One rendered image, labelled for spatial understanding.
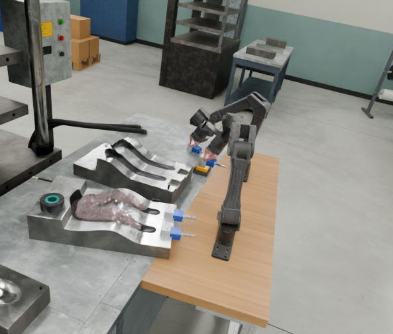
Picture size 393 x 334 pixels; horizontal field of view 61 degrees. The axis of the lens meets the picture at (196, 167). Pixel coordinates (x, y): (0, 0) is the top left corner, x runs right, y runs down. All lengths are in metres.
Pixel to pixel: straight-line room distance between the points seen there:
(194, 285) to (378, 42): 7.05
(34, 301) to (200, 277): 0.53
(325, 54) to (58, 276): 7.15
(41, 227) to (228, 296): 0.69
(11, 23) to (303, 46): 6.53
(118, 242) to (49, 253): 0.24
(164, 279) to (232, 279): 0.24
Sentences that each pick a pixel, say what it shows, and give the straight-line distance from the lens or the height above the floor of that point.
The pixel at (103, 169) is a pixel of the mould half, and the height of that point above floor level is 0.88.
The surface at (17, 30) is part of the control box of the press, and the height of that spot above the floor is 1.34.
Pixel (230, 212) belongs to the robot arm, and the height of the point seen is 0.95.
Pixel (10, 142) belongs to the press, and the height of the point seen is 0.79.
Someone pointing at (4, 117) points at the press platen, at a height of 1.02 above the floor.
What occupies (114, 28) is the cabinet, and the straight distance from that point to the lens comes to 8.46.
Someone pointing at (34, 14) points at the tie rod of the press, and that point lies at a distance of 1.67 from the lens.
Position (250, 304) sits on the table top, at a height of 0.80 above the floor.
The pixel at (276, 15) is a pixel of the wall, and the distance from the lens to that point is 7.78.
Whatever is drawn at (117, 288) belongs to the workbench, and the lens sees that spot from 1.17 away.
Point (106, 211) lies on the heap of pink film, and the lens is 1.28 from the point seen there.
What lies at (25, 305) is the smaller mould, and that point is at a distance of 1.08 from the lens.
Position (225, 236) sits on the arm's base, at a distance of 1.33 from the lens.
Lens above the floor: 1.71
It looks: 30 degrees down
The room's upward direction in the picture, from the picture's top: 11 degrees clockwise
